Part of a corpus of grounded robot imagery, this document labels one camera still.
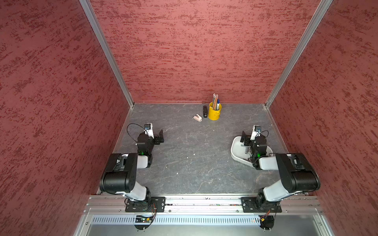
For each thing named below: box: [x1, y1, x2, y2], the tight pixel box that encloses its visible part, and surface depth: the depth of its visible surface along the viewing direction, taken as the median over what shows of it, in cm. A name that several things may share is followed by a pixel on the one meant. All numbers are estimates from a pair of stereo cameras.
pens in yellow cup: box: [212, 93, 221, 111], surface depth 108 cm
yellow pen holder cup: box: [208, 101, 222, 121], surface depth 108 cm
